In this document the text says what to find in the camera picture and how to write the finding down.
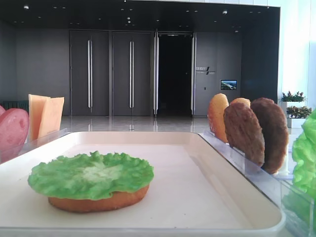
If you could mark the rear brown meat patty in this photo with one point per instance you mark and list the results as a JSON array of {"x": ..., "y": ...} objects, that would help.
[{"x": 274, "y": 128}]

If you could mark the rear pink tomato slice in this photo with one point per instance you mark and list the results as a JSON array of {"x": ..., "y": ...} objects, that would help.
[{"x": 2, "y": 110}]

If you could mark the left orange cheese slice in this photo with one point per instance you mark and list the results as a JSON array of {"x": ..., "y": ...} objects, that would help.
[{"x": 36, "y": 105}]

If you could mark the dark double door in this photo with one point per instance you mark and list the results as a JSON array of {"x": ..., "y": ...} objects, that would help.
[
  {"x": 132, "y": 74},
  {"x": 89, "y": 54}
]

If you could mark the clear acrylic rack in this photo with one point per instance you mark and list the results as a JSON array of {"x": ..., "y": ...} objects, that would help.
[
  {"x": 37, "y": 142},
  {"x": 274, "y": 187}
]

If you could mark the upright bread slice front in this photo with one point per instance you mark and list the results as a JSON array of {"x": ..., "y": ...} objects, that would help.
[{"x": 216, "y": 109}]

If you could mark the wall sign lettering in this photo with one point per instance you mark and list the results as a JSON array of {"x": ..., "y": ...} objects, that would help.
[{"x": 204, "y": 70}]

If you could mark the upright bread slice rear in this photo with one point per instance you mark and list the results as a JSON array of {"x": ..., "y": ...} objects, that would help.
[{"x": 241, "y": 100}]

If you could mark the round bread slice on tray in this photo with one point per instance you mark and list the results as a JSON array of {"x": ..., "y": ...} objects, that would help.
[{"x": 117, "y": 201}]

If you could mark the lower white flower planter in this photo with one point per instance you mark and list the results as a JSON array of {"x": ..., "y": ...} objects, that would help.
[{"x": 296, "y": 116}]

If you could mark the white flower planter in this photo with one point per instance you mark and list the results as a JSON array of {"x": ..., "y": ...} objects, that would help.
[
  {"x": 292, "y": 99},
  {"x": 296, "y": 116}
]

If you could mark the pink tomato slice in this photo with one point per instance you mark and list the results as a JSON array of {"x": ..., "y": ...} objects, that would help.
[
  {"x": 14, "y": 128},
  {"x": 2, "y": 110}
]

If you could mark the upright bread slice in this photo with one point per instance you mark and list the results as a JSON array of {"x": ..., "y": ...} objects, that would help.
[
  {"x": 241, "y": 100},
  {"x": 216, "y": 109}
]

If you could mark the right clear acrylic rack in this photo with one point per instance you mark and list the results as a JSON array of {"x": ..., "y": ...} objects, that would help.
[{"x": 274, "y": 187}]

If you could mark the right orange cheese slice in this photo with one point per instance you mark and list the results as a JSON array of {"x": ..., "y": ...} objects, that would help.
[{"x": 51, "y": 116}]

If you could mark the left dark double door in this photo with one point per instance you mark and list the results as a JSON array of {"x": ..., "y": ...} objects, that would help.
[{"x": 89, "y": 54}]

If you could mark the middle dark double door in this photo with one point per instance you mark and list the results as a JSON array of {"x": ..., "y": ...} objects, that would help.
[{"x": 132, "y": 74}]

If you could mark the upper white flower planter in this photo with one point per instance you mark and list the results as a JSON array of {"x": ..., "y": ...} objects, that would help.
[{"x": 292, "y": 99}]

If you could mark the green lettuce leaf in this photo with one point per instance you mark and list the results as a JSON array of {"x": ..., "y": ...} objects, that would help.
[
  {"x": 93, "y": 176},
  {"x": 304, "y": 153}
]

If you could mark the brown meat patty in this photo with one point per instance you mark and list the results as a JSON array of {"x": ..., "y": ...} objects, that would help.
[
  {"x": 274, "y": 128},
  {"x": 244, "y": 132}
]

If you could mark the small wall screen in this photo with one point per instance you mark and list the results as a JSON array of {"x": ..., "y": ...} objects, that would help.
[{"x": 228, "y": 84}]

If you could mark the cream rectangular tray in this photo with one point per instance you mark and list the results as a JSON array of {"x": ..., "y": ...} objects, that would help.
[{"x": 195, "y": 192}]

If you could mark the front brown meat patty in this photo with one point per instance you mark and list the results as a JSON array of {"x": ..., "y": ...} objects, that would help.
[{"x": 244, "y": 132}]

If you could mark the left clear acrylic rack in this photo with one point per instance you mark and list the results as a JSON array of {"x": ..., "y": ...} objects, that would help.
[{"x": 37, "y": 142}]

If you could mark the orange cheese slice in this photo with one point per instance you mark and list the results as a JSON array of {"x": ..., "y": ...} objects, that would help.
[
  {"x": 36, "y": 105},
  {"x": 51, "y": 116}
]

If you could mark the open dark doorway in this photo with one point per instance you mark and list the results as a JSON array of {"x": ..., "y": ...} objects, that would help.
[{"x": 174, "y": 75}]

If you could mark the front pink tomato slice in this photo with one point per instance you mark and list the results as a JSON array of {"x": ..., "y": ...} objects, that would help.
[{"x": 14, "y": 128}]

